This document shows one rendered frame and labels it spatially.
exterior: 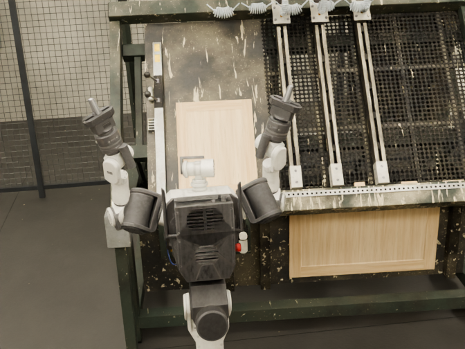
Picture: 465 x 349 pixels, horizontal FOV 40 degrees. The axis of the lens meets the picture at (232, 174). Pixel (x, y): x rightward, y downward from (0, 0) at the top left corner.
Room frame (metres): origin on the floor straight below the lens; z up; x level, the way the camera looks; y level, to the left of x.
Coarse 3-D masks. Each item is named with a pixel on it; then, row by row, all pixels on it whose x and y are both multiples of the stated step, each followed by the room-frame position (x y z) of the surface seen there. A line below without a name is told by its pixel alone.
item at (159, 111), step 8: (160, 48) 3.77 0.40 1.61; (160, 56) 3.74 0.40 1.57; (160, 64) 3.70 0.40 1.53; (160, 72) 3.67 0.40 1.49; (160, 112) 3.51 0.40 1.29; (160, 120) 3.48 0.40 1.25; (160, 128) 3.45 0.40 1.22; (160, 136) 3.42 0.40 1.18; (160, 144) 3.39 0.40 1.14; (160, 152) 3.36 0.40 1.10; (160, 160) 3.33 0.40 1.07; (160, 168) 3.30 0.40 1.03; (160, 176) 3.27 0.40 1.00; (160, 184) 3.24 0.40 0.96; (160, 192) 3.21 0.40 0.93
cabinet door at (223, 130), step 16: (176, 112) 3.53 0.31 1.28; (192, 112) 3.54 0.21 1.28; (208, 112) 3.54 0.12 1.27; (224, 112) 3.54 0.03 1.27; (240, 112) 3.54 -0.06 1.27; (176, 128) 3.47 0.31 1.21; (192, 128) 3.48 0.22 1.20; (208, 128) 3.48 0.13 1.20; (224, 128) 3.48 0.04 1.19; (240, 128) 3.48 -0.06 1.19; (192, 144) 3.41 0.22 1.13; (208, 144) 3.42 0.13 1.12; (224, 144) 3.42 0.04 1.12; (240, 144) 3.42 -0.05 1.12; (192, 160) 3.35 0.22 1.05; (224, 160) 3.36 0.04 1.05; (240, 160) 3.36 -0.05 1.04; (192, 176) 3.30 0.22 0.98; (224, 176) 3.30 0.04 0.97; (240, 176) 3.30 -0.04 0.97; (256, 176) 3.29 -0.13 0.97
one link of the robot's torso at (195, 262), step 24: (168, 192) 2.17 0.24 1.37; (192, 192) 2.12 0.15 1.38; (216, 192) 2.10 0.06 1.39; (240, 192) 2.04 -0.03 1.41; (168, 216) 2.03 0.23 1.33; (192, 216) 2.20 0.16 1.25; (216, 216) 1.94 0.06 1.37; (240, 216) 2.03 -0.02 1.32; (192, 240) 1.92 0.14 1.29; (216, 240) 1.93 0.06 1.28; (192, 264) 1.93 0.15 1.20; (216, 264) 1.94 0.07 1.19
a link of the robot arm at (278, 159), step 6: (276, 150) 2.27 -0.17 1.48; (282, 150) 2.28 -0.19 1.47; (276, 156) 2.26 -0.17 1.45; (282, 156) 2.29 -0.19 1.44; (264, 162) 2.36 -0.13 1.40; (270, 162) 2.35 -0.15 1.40; (276, 162) 2.27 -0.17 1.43; (282, 162) 2.30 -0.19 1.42; (264, 168) 2.33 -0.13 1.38; (270, 168) 2.30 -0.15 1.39; (276, 168) 2.29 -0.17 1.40
